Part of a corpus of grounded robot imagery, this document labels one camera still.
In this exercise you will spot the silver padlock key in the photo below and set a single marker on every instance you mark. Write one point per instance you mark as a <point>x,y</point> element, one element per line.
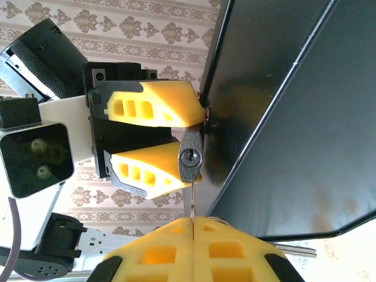
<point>192,199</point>

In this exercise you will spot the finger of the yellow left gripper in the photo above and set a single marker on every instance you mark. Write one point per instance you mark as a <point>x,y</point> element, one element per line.
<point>147,167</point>
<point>164,102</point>

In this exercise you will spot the floral table cover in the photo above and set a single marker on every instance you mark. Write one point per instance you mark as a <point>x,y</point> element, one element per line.
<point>346,258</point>

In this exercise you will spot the silver spare key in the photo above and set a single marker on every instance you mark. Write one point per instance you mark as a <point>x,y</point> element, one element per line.
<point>293,250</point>

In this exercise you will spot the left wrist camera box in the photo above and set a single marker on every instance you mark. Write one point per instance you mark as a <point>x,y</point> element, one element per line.
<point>35,158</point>

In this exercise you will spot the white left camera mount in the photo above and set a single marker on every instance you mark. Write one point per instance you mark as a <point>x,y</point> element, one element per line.
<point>76,126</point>

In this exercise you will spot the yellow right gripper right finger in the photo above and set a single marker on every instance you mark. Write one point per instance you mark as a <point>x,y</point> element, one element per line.
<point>229,252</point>

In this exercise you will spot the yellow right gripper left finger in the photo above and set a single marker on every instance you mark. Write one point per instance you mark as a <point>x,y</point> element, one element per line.
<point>158,255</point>

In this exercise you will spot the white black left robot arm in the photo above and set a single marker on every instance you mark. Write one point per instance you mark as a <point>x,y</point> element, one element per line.
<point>29,223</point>

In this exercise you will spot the black padlock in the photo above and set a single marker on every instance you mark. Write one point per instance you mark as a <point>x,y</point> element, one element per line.
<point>191,147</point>

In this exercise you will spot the starry night print flat case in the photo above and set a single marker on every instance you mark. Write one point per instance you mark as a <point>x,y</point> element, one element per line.
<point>293,147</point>

